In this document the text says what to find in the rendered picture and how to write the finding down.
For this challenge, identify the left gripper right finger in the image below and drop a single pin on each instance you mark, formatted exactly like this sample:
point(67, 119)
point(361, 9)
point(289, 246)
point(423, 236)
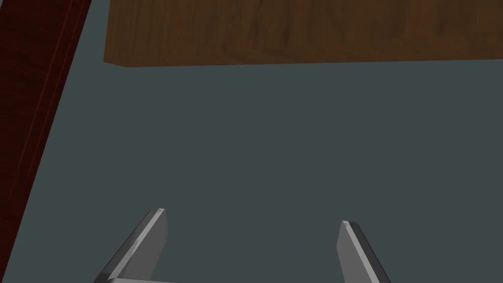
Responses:
point(355, 257)

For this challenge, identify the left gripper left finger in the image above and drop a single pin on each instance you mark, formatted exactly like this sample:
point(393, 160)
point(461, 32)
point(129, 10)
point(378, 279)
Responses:
point(143, 247)

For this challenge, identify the dark red wooden door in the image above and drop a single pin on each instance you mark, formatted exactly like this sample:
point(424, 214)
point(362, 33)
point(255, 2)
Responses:
point(31, 98)

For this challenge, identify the brown wooden cabinet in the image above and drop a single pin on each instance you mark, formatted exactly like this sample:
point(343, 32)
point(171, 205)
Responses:
point(298, 31)

